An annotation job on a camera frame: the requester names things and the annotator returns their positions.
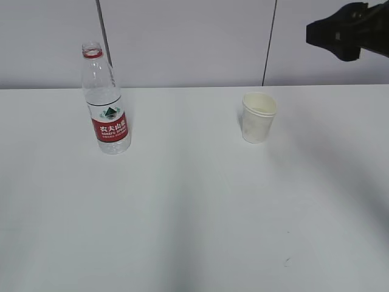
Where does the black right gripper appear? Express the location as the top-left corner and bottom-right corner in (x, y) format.
(306, 1), (388, 62)

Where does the clear water bottle red label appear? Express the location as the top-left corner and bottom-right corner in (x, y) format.
(81, 42), (131, 155)

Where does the white paper cup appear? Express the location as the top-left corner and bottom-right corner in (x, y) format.
(241, 92), (277, 144)

